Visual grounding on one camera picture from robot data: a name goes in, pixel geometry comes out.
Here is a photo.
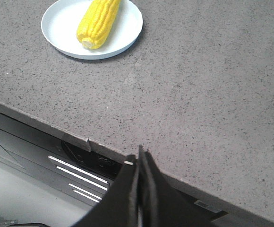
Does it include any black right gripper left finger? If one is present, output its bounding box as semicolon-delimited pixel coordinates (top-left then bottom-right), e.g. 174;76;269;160
77;155;138;227

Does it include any grey vented robot base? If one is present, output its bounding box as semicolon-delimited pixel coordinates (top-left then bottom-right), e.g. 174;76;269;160
0;113;122;227

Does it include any yellow corn cob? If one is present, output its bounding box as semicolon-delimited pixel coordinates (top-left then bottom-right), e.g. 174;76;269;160
76;0;121;50

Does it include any white round plate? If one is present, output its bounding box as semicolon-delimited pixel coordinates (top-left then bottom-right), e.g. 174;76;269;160
41;0;143;60

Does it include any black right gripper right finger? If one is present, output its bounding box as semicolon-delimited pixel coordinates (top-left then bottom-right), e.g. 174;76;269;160
138;145;214;227

